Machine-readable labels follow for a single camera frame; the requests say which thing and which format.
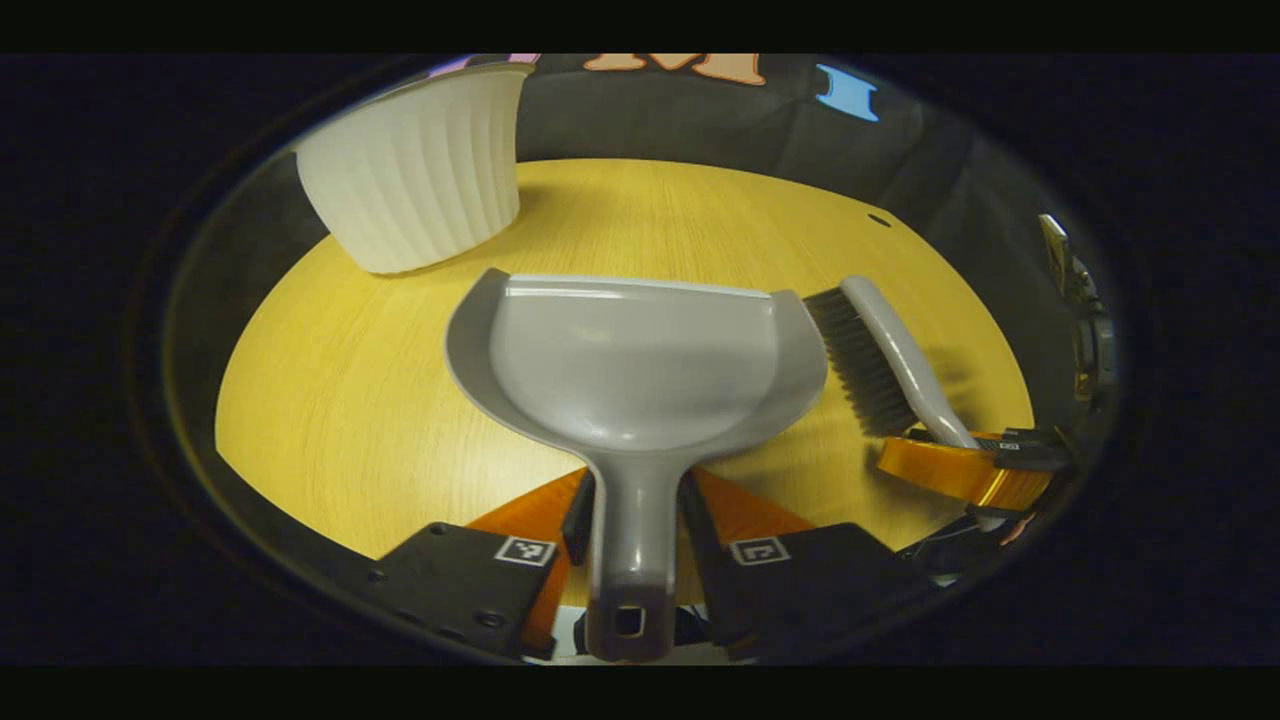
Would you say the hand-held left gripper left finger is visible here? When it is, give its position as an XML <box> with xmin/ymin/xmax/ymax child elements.
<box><xmin>363</xmin><ymin>466</ymin><xmax>599</xmax><ymax>663</ymax></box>

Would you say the small grey broom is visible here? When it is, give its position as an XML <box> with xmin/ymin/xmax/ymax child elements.
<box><xmin>803</xmin><ymin>276</ymin><xmax>1006</xmax><ymax>533</ymax></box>

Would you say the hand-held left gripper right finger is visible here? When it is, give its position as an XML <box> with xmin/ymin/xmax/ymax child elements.
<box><xmin>678</xmin><ymin>466</ymin><xmax>939</xmax><ymax>663</ymax></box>

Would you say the grey plastic dustpan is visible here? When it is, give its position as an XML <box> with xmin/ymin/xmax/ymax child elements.
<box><xmin>445</xmin><ymin>267</ymin><xmax>829</xmax><ymax>663</ymax></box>

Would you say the white ribbed garbage bin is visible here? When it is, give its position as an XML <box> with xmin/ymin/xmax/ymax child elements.
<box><xmin>293</xmin><ymin>62</ymin><xmax>536</xmax><ymax>276</ymax></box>

